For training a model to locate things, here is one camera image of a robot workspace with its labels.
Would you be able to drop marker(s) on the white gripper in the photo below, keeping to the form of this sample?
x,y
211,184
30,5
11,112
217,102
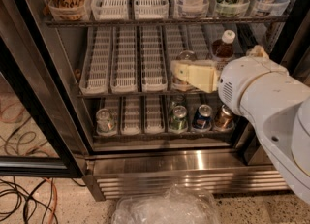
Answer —
x,y
240,80

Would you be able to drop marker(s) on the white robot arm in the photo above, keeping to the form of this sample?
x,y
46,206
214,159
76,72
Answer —
x,y
277,106

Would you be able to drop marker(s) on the gold can middle shelf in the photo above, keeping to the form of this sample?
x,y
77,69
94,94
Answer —
x,y
177,83

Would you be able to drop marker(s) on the copper can bottom shelf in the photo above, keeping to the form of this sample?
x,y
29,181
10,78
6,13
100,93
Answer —
x,y
223,119

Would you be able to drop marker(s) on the blue can bottom shelf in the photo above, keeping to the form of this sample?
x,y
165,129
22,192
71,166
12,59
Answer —
x,y
202,118

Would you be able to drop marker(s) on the green can bottom rear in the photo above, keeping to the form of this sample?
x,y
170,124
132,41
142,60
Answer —
x,y
176,100

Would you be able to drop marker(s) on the green can bottom front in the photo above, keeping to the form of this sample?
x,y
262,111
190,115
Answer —
x,y
178,119

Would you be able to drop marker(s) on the stainless steel fridge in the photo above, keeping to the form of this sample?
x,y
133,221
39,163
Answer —
x,y
235,163

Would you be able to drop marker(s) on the pale can bottom left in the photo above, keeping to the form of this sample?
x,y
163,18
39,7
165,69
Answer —
x,y
105,121

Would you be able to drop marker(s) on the left glass fridge door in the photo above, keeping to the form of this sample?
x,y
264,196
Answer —
x,y
38,63

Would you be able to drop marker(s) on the brown tea bottle white cap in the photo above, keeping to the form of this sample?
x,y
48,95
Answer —
x,y
222,49

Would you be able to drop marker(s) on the clear plastic bag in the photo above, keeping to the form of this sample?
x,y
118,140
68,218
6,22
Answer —
x,y
177,205

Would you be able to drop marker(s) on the middle wire shelf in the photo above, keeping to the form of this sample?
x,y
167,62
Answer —
x,y
125,94

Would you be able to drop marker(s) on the wire shelf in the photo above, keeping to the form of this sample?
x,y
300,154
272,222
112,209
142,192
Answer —
x,y
163,22
125,94
160,136

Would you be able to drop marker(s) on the top wire shelf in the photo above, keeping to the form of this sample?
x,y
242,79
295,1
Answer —
x,y
163,22

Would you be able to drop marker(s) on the bottom wire shelf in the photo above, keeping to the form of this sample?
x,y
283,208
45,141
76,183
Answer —
x,y
160,136

